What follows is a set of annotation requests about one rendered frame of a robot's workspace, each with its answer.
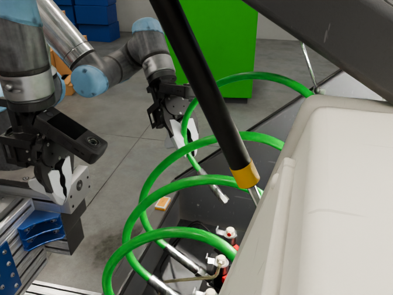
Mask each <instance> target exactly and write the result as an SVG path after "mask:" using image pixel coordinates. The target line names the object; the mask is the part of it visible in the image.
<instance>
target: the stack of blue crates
mask: <svg viewBox="0 0 393 295"><path fill-rule="evenodd" d="M53 1H54V2H55V4H56V5H57V6H58V7H59V8H60V9H61V10H62V11H65V15H66V17H68V19H69V20H70V21H71V22H72V24H73V25H74V26H75V27H76V28H77V29H78V31H79V32H80V33H81V34H82V35H86V36H87V41H93V42H109V43H110V42H112V41H114V40H116V39H118V38H120V31H119V21H118V19H117V12H116V4H115V3H116V0H53Z"/></svg>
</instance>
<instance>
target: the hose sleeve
mask: <svg viewBox="0 0 393 295"><path fill-rule="evenodd" d="M197 174H198V175H206V174H207V173H206V171H205V170H204V169H200V170H199V171H198V172H197ZM207 186H208V187H209V188H210V190H211V191H212V192H213V193H214V195H215V196H216V197H217V198H218V199H220V198H221V197H222V196H223V195H224V193H223V192H222V191H221V189H220V188H219V187H218V186H217V185H212V184H208V185H207Z"/></svg>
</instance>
